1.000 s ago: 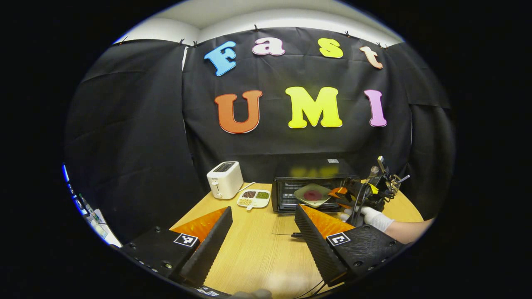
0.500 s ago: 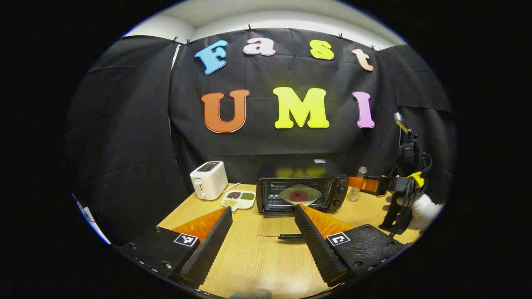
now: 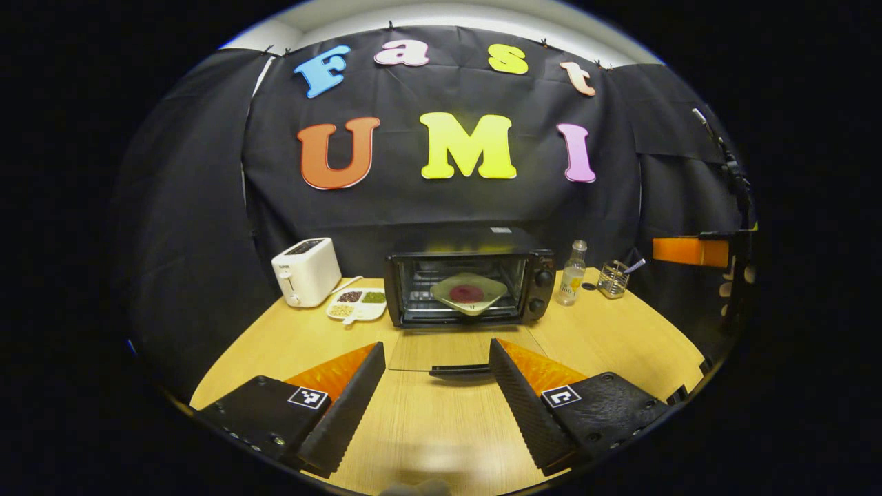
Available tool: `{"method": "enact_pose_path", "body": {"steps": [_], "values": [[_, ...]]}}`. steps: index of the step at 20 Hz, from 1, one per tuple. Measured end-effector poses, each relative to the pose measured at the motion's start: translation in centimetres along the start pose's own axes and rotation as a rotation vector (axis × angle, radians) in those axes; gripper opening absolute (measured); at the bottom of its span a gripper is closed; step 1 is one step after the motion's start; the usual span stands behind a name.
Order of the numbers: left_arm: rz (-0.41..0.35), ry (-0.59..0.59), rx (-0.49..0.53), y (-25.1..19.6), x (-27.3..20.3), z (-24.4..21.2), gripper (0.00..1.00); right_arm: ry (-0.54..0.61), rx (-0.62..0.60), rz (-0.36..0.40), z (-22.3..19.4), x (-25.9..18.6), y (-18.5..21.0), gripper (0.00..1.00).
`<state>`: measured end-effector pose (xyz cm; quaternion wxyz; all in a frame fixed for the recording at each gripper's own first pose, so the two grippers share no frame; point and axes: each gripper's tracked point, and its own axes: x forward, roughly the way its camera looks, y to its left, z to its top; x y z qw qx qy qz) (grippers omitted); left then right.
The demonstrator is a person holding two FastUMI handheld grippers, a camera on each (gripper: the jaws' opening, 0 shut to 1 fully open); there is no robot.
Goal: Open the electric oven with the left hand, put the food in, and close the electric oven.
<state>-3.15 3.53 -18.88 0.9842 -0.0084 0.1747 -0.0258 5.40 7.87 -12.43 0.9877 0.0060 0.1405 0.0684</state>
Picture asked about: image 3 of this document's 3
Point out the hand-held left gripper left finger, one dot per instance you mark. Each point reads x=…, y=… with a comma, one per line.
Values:
x=344, y=413

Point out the pink ham slice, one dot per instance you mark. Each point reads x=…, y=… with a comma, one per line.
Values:
x=467, y=294

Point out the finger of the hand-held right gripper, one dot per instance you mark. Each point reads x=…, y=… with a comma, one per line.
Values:
x=689, y=251

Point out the black electric oven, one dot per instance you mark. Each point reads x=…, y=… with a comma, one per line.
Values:
x=541, y=296

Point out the white divided dish with beans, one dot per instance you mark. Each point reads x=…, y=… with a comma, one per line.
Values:
x=357, y=306

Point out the clear glass bottle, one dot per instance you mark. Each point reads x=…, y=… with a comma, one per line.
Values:
x=571, y=279

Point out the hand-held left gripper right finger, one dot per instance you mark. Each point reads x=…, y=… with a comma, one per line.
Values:
x=527, y=406

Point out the white square plate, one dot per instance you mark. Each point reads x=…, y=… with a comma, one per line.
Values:
x=482, y=300

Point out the white toaster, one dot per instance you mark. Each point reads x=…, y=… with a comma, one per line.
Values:
x=306, y=272

